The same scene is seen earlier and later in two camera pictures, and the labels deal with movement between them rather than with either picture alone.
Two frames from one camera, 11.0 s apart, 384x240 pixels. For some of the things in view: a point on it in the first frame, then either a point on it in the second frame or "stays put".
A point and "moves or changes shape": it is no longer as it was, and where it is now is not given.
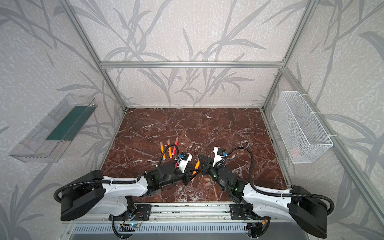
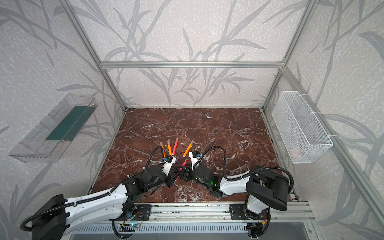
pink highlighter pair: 176,143 stays put
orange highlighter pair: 170,150 stays put
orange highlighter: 162,147 stays put
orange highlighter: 197,165 moves or changes shape
